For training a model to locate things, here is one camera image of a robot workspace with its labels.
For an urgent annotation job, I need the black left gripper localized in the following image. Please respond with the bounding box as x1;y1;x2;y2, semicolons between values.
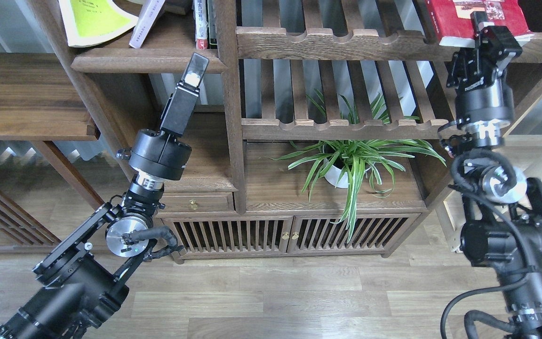
116;52;209;182

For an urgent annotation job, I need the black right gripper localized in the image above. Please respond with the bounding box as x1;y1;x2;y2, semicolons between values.
446;11;522;146

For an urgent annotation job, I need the purple white book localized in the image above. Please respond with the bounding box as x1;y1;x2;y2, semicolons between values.
128;0;166;48

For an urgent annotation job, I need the yellow green book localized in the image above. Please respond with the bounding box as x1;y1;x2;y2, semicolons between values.
58;0;138;48

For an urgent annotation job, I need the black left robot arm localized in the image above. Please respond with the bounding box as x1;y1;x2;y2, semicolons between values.
0;53;209;339

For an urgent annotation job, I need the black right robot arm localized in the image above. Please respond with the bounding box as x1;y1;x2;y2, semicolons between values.
439;11;542;339

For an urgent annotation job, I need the dark upright book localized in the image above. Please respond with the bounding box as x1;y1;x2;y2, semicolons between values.
206;0;218;49

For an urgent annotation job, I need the red white upright book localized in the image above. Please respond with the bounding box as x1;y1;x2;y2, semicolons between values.
193;0;209;50

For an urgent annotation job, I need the brass drawer knob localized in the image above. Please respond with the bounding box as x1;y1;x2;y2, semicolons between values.
189;200;199;210

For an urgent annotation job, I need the dark wooden bookshelf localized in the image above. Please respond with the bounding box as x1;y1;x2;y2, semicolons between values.
22;0;542;264

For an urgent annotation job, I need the white plant pot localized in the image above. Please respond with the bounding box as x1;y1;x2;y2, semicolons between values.
323;148;370;188

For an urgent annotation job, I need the green spider plant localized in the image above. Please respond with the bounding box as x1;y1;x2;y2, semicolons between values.
271;89;446;243

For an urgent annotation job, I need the wooden slatted rack left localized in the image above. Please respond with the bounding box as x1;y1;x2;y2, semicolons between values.
0;191;61;254

